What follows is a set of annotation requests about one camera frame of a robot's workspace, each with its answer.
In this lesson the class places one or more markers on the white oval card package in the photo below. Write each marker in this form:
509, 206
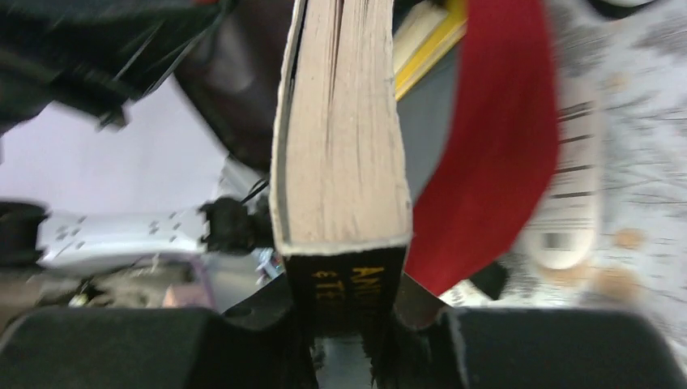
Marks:
563, 230

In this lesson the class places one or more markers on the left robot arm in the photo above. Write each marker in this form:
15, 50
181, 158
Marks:
34, 236

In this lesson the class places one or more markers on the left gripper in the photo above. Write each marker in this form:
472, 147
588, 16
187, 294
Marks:
95, 56

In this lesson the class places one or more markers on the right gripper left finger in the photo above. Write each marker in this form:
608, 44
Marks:
272, 350

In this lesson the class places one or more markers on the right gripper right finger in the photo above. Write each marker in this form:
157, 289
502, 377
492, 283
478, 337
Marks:
418, 349

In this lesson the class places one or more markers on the black book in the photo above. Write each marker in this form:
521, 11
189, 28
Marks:
340, 204

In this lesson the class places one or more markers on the red backpack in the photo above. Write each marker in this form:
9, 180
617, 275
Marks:
502, 147

